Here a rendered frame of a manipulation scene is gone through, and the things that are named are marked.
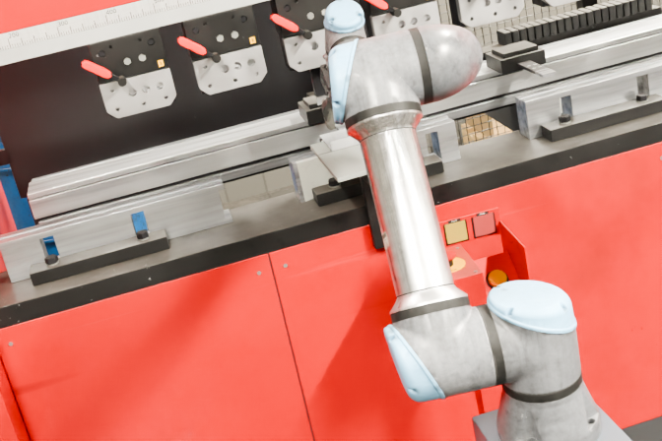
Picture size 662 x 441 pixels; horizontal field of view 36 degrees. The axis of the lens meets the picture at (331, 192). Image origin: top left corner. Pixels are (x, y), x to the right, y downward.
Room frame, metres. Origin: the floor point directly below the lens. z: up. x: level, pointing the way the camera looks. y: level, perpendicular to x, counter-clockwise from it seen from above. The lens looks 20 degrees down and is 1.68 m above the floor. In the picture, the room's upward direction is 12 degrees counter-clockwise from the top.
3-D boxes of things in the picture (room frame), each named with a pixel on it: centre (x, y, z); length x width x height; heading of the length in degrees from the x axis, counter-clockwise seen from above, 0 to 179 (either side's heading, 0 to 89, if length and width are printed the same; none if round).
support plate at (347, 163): (2.07, -0.09, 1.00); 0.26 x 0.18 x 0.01; 9
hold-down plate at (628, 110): (2.26, -0.67, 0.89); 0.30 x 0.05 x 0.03; 99
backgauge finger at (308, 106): (2.38, -0.04, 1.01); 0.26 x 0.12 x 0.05; 9
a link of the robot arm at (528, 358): (1.27, -0.24, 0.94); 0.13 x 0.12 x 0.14; 92
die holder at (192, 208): (2.13, 0.48, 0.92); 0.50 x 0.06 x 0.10; 99
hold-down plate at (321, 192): (2.17, -0.11, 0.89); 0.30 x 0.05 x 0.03; 99
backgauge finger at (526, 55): (2.46, -0.55, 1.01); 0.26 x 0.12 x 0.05; 9
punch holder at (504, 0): (2.28, -0.43, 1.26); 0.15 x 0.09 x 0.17; 99
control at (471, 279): (1.90, -0.25, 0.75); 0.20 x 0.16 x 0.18; 95
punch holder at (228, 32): (2.18, 0.16, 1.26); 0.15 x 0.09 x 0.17; 99
